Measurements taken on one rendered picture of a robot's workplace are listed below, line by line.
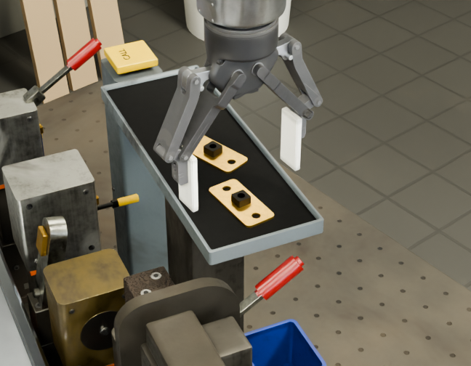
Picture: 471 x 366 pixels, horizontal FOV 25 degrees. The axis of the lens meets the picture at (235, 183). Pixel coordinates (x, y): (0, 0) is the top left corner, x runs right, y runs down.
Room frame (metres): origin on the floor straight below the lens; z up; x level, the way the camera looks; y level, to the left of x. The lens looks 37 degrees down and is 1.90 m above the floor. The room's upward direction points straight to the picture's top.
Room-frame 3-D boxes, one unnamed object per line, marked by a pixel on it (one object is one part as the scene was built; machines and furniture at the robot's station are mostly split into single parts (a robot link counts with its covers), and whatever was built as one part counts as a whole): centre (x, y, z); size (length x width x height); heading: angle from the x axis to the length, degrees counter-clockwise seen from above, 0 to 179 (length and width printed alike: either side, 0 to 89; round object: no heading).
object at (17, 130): (1.31, 0.33, 0.88); 0.12 x 0.07 x 0.36; 114
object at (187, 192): (0.91, 0.05, 1.22); 0.03 x 0.01 x 0.07; 34
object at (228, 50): (0.94, -0.01, 1.36); 0.08 x 0.07 x 0.09; 124
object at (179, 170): (0.90, 0.07, 1.25); 0.03 x 0.01 x 0.05; 124
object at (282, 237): (1.05, 0.04, 1.16); 0.37 x 0.14 x 0.02; 24
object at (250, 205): (0.94, -0.01, 1.17); 0.08 x 0.04 x 0.01; 34
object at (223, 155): (1.04, 0.03, 1.17); 0.08 x 0.04 x 0.01; 48
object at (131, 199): (1.14, 0.19, 1.00); 0.12 x 0.01 x 0.01; 114
